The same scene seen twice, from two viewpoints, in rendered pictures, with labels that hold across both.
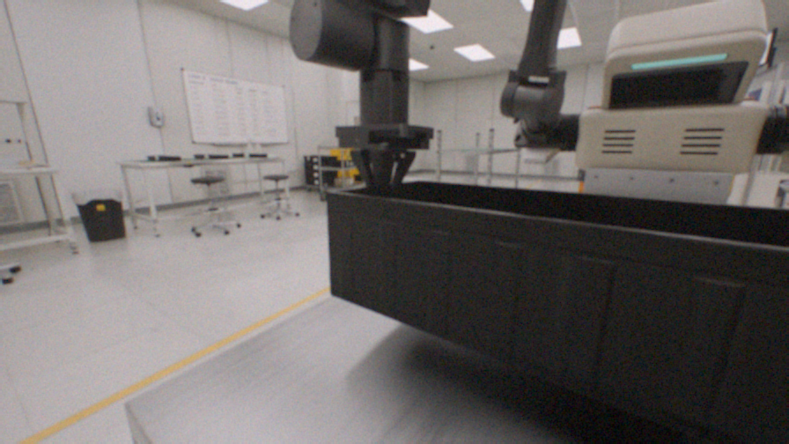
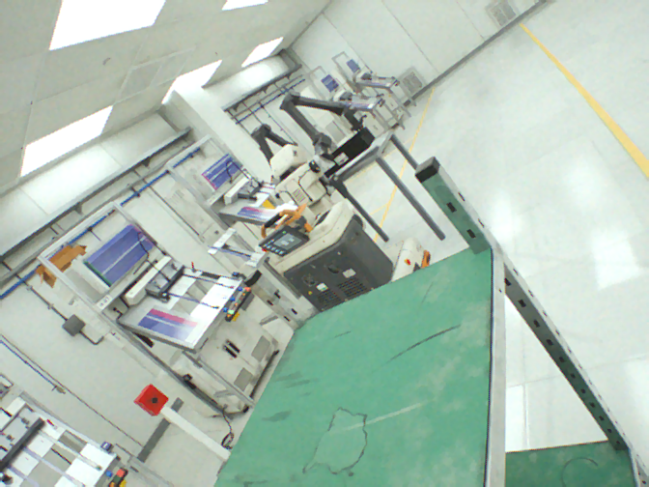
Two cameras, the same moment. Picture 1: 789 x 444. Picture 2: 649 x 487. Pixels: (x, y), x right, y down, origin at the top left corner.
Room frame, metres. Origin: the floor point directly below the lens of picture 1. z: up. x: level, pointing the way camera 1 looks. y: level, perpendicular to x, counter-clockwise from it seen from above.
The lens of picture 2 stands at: (3.04, -0.39, 1.24)
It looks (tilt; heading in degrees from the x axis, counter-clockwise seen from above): 15 degrees down; 187
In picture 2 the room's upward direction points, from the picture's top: 43 degrees counter-clockwise
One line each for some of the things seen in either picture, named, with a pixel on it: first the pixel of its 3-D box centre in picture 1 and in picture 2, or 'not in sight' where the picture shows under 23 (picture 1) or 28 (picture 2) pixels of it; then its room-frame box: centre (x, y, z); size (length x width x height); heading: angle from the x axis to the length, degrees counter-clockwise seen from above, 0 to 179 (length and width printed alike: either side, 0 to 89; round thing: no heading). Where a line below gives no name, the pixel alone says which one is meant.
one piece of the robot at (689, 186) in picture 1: (642, 226); (323, 192); (0.59, -0.47, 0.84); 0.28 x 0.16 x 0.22; 55
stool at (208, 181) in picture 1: (214, 205); not in sight; (3.49, 2.16, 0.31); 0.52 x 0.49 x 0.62; 147
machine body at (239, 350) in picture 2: not in sight; (219, 362); (0.26, -2.11, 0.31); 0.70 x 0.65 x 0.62; 147
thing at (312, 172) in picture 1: (321, 173); not in sight; (6.53, 1.71, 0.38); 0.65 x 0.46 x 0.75; 60
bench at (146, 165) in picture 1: (217, 188); not in sight; (4.20, 2.52, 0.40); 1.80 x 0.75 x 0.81; 147
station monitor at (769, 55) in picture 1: (767, 52); not in sight; (4.28, -4.55, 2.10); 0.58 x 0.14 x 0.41; 147
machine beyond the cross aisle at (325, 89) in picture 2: not in sight; (343, 114); (-3.93, 0.62, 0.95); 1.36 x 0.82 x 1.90; 57
